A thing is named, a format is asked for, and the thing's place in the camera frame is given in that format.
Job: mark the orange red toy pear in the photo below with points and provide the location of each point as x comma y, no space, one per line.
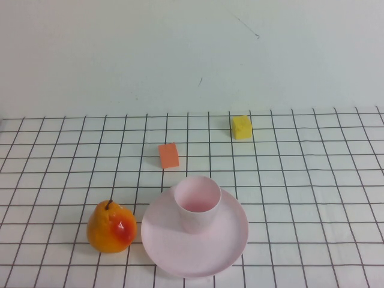
109,231

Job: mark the pink plastic cup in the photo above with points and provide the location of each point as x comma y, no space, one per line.
198,210

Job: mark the yellow foam cube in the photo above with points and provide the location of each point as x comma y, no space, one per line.
241,129

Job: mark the pink round plate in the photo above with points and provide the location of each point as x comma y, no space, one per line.
210,252

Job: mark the orange foam cube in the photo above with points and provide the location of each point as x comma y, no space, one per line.
169,156

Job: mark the white grid tablecloth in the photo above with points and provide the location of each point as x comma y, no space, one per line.
300,195

